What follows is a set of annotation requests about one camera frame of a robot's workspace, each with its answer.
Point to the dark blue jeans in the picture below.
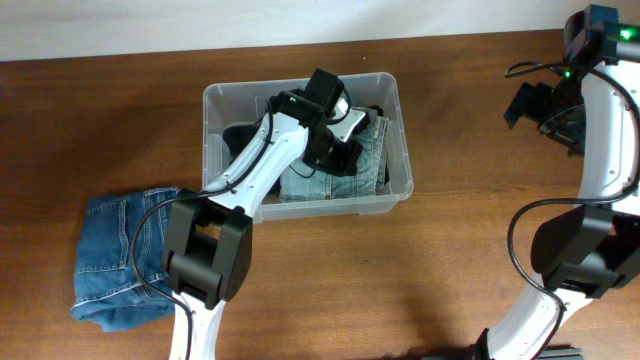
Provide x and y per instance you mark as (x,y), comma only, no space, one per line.
(107,292)

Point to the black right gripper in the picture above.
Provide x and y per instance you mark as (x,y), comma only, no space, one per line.
(527,103)

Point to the clear plastic storage bin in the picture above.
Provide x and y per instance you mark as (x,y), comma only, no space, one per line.
(225,104)

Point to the black garment with tape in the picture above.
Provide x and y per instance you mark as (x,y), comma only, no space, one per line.
(379,111)
(238,136)

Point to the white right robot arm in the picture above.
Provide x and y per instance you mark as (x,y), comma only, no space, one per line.
(593,247)

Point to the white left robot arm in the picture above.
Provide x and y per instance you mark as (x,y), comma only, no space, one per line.
(208,247)

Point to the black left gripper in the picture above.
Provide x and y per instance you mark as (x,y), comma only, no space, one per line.
(347,161)

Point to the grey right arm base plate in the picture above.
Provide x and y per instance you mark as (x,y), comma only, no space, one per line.
(562,354)

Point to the light blue jeans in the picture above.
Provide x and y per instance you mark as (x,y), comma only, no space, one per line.
(300,183)

